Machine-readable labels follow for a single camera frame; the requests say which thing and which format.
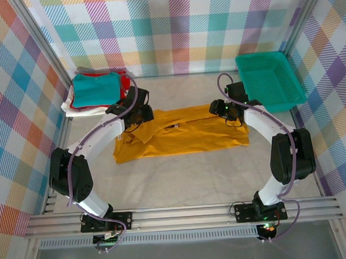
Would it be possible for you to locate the yellow printed t-shirt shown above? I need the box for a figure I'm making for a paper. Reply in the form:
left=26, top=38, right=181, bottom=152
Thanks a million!
left=110, top=101, right=252, bottom=165

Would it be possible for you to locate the stack of folded shirts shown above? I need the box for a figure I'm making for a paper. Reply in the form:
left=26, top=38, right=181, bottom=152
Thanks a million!
left=67, top=70, right=133, bottom=112

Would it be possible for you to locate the teal folded t-shirt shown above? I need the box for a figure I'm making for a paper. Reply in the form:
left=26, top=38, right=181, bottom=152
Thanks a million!
left=70, top=71, right=123, bottom=109

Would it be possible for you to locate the teal plastic mesh basket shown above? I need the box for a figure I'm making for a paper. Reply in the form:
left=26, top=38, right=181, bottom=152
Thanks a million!
left=234, top=50, right=308, bottom=115

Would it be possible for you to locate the white folded t-shirt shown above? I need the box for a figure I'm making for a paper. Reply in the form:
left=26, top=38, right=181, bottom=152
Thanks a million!
left=59, top=83, right=112, bottom=119

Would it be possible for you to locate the grey folded t-shirt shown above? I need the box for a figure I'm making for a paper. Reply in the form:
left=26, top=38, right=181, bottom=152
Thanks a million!
left=73, top=63, right=136, bottom=82

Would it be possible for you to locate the small black electronics board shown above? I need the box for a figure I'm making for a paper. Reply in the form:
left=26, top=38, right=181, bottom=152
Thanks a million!
left=92, top=231, right=124, bottom=253
left=256, top=222, right=279, bottom=242

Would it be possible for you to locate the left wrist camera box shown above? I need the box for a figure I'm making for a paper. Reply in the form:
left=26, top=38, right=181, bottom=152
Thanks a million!
left=126, top=86, right=151, bottom=109

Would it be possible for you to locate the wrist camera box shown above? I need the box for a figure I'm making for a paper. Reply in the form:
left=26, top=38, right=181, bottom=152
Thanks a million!
left=126, top=86, right=151, bottom=109
left=224, top=81, right=247, bottom=102

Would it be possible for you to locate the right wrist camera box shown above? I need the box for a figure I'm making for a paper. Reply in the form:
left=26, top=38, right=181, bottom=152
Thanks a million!
left=224, top=81, right=247, bottom=102

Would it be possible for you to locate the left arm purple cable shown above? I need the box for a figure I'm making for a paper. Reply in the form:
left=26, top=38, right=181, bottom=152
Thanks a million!
left=60, top=75, right=147, bottom=254

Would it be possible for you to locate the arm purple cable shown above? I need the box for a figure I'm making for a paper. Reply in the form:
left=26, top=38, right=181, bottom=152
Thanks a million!
left=217, top=69, right=303, bottom=245
left=60, top=75, right=147, bottom=254

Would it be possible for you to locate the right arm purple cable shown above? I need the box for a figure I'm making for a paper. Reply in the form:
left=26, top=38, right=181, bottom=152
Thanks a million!
left=217, top=69, right=303, bottom=245

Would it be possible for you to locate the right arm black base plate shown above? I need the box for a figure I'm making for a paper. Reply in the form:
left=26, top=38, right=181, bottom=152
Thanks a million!
left=233, top=200, right=289, bottom=223

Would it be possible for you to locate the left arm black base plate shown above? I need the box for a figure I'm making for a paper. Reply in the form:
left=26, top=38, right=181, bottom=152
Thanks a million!
left=79, top=211, right=134, bottom=233

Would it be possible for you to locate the aluminium mounting rail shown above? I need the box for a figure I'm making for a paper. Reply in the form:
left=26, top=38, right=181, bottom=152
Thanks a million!
left=23, top=195, right=345, bottom=239

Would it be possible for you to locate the aluminium frame post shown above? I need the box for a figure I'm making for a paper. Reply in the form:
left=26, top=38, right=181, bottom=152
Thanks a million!
left=9, top=0, right=74, bottom=86
left=276, top=0, right=331, bottom=57

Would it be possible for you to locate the grey slotted cable duct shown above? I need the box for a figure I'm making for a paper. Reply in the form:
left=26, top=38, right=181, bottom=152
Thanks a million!
left=39, top=228, right=260, bottom=250

